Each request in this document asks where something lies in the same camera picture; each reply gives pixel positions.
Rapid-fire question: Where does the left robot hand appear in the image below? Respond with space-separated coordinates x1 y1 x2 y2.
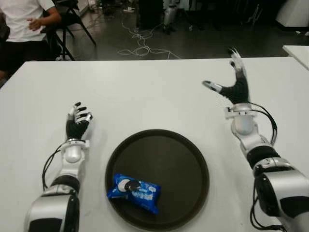
65 101 94 141

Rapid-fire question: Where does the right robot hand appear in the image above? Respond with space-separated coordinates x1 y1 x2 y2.
201 47 252 105

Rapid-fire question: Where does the blue Oreo package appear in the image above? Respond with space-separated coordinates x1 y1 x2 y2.
106 173 162 215

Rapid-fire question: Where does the white side table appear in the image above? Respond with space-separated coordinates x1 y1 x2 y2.
282 45 309 72

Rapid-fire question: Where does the folded metal stand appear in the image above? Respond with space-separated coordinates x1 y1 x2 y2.
246 2 264 25

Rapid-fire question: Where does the black wheeled chair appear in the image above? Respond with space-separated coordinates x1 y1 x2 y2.
180 0 223 32

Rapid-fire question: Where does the white cabinet with black base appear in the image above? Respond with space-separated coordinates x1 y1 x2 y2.
275 0 309 31

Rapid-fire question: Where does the round brown tray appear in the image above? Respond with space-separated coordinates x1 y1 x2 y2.
105 129 210 230

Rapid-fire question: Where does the silver humanoid robot leg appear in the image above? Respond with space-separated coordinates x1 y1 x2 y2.
162 0 181 34

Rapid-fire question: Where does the black folding chair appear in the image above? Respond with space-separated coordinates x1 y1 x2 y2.
41 0 97 61

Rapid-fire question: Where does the person in white shirt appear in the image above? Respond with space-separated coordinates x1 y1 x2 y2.
0 0 62 78

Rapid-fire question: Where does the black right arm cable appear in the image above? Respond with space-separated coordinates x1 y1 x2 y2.
250 103 278 145

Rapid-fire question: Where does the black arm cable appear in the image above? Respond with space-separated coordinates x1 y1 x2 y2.
250 103 278 145
42 144 66 191

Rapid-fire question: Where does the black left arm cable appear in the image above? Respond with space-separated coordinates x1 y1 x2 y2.
42 144 66 191

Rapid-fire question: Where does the white floor cable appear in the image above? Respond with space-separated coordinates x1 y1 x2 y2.
117 16 182 60

